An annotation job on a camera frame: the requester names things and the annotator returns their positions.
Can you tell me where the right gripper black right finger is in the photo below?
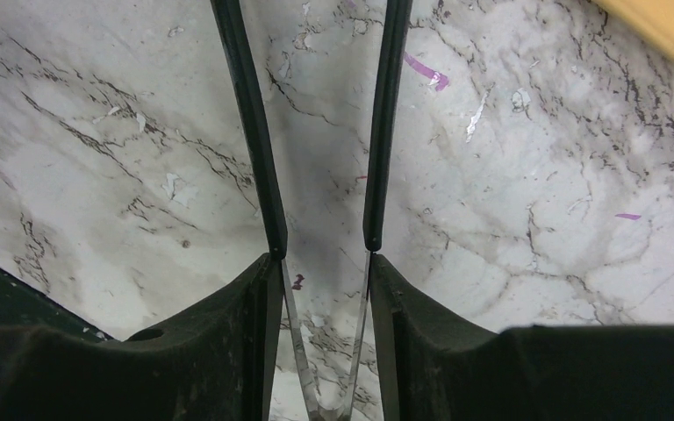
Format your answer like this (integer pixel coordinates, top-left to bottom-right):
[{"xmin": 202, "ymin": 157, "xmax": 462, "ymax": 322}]
[{"xmin": 369, "ymin": 254, "xmax": 674, "ymax": 420}]

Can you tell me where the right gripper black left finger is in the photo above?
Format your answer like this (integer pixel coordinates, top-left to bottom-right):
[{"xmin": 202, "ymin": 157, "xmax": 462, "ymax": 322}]
[{"xmin": 0, "ymin": 254, "xmax": 283, "ymax": 420}]

